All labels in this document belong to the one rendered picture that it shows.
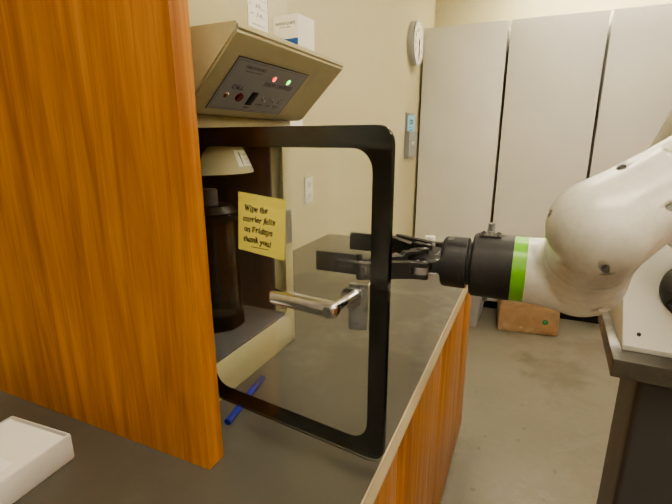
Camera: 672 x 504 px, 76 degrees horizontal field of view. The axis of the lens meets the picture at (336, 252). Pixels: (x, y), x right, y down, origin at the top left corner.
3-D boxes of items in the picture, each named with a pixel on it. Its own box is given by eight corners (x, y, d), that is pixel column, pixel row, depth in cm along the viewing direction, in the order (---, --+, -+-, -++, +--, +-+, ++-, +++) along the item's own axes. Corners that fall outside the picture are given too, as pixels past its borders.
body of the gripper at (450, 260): (475, 233, 66) (415, 227, 70) (468, 245, 59) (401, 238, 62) (471, 279, 68) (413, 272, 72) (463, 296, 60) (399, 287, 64)
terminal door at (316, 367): (209, 390, 68) (187, 127, 58) (384, 462, 53) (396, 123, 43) (205, 392, 68) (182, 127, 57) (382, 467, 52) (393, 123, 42)
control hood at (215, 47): (168, 111, 57) (160, 28, 54) (291, 120, 86) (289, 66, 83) (240, 109, 52) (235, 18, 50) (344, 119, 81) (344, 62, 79)
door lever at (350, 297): (294, 295, 54) (293, 275, 53) (361, 310, 49) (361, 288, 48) (266, 309, 49) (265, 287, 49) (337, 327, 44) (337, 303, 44)
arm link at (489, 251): (506, 315, 58) (509, 294, 67) (515, 231, 55) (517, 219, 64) (460, 308, 61) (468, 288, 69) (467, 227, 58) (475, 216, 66)
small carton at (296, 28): (273, 56, 73) (272, 16, 71) (290, 60, 77) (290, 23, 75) (298, 53, 70) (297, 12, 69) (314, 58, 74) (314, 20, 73)
